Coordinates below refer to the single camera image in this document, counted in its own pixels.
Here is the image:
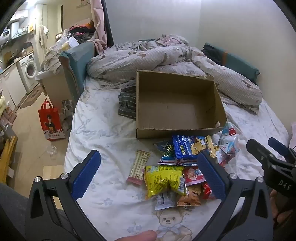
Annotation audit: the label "black post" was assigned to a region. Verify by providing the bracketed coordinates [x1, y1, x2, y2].
[102, 0, 114, 47]

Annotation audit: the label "beige patterned quilt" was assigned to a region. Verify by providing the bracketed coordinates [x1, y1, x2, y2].
[87, 35, 263, 115]

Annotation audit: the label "red cartoon face snack packet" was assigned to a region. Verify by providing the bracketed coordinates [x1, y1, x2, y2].
[182, 166, 206, 187]

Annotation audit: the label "yellow snack packet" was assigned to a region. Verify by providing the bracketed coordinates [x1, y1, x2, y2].
[144, 165, 187, 200]

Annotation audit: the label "plain red snack packet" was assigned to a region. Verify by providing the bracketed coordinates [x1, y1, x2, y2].
[202, 182, 216, 200]

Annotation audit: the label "teal pillow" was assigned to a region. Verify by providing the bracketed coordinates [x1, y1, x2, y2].
[203, 42, 260, 82]
[58, 41, 96, 103]

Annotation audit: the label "pile of dark clothes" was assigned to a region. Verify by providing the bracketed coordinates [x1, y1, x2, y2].
[69, 23, 96, 44]

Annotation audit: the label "small white snack packet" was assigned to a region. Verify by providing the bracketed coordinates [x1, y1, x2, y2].
[154, 193, 177, 211]

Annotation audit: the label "brown cardboard box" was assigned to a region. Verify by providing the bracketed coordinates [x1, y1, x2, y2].
[135, 70, 228, 139]

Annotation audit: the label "dark cloth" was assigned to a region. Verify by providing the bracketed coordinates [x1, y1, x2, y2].
[201, 44, 223, 64]

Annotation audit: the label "grey striped cloth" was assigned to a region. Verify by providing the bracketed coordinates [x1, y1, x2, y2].
[118, 80, 137, 120]

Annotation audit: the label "brown floor rug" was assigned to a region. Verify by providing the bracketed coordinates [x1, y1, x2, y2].
[19, 83, 45, 109]

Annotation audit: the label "person's left hand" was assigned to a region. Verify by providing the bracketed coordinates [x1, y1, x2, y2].
[115, 229, 158, 241]

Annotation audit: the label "white kitchen cabinet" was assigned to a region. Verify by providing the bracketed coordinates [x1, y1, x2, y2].
[0, 67, 24, 106]

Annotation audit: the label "red shopping bag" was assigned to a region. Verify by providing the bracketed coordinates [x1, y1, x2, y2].
[38, 98, 66, 141]

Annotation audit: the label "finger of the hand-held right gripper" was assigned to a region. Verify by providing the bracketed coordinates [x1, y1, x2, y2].
[246, 138, 276, 168]
[268, 137, 296, 164]

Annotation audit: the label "white washing machine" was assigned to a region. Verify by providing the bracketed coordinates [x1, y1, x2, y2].
[16, 53, 39, 93]

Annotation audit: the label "person's right hand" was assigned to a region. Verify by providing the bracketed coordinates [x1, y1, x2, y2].
[269, 189, 296, 225]

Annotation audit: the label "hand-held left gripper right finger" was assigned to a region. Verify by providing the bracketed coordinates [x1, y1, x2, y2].
[193, 151, 275, 241]

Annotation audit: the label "yellow wooden frame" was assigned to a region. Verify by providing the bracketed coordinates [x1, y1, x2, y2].
[0, 136, 18, 183]

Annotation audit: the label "green blue snack packet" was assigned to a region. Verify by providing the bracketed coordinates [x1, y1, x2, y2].
[154, 139, 184, 166]

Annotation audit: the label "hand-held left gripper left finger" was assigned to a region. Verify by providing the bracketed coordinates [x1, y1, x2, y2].
[24, 149, 104, 241]

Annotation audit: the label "clear plastic bags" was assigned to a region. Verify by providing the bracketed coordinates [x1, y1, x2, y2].
[60, 99, 74, 133]

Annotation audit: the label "orange snack packet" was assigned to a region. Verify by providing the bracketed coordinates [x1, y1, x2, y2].
[177, 184, 202, 207]

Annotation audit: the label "beige pink snack bar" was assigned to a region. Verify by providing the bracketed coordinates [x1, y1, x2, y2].
[126, 149, 151, 185]

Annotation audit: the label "white red blue snack packet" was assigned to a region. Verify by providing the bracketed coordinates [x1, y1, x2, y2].
[214, 122, 240, 167]

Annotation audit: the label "white hanging towel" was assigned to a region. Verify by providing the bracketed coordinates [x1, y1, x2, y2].
[38, 25, 49, 48]

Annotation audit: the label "dark grey clothing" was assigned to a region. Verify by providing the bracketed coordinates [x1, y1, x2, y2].
[0, 183, 30, 241]

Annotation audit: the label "pink curtain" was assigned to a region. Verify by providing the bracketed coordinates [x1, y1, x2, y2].
[90, 0, 108, 55]

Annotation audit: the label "blue tiger snack packet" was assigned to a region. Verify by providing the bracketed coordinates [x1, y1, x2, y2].
[172, 134, 218, 165]

